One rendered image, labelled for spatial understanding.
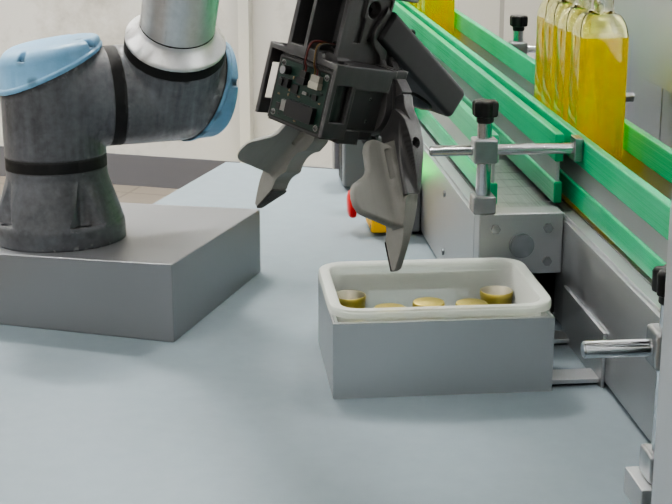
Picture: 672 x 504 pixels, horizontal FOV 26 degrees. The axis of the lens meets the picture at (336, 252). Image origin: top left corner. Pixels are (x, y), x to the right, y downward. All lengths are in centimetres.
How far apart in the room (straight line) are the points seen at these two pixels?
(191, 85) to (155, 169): 391
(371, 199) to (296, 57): 11
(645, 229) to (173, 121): 57
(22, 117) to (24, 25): 405
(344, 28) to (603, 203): 60
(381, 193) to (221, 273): 72
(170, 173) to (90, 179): 387
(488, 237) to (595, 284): 16
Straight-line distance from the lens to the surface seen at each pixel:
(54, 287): 165
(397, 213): 103
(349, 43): 102
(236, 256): 177
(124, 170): 562
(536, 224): 162
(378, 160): 103
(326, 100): 100
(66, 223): 166
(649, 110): 203
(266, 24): 531
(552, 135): 166
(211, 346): 159
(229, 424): 139
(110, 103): 166
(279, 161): 112
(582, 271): 156
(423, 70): 108
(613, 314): 145
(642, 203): 141
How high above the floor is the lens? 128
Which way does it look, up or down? 16 degrees down
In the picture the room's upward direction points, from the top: straight up
